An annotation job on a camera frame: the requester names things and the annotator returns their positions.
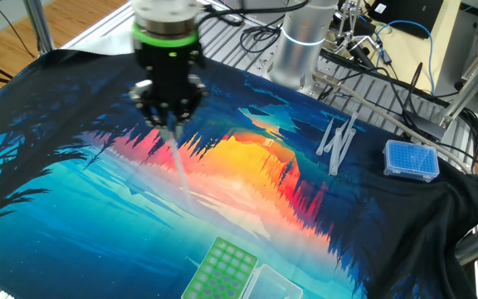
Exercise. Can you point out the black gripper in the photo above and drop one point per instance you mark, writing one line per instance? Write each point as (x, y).
(168, 74)

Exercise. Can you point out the clear large pipette tip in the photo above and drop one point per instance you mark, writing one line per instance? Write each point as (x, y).
(335, 139)
(346, 147)
(350, 124)
(335, 153)
(325, 137)
(179, 166)

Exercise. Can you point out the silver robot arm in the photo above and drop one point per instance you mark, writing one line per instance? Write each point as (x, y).
(301, 50)

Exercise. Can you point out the green top pipette tip holder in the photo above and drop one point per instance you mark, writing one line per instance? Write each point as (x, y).
(222, 270)

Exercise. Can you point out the blue pipette tip box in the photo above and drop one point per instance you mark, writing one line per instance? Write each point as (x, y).
(411, 160)

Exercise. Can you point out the landscape print cloth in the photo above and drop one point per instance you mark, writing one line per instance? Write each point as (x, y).
(222, 207)

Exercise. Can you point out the silver clamp stand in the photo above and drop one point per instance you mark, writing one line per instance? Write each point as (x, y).
(351, 18)

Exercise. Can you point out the clear plastic container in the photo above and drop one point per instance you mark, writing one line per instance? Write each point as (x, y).
(272, 286)

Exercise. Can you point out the beige desk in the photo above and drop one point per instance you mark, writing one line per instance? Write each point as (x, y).
(405, 54)

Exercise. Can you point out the black box white label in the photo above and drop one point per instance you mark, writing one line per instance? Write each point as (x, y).
(409, 16)

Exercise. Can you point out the black power adapter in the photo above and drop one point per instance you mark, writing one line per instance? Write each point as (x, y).
(425, 124)

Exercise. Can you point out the white cabinet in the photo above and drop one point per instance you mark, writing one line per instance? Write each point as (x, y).
(450, 70)

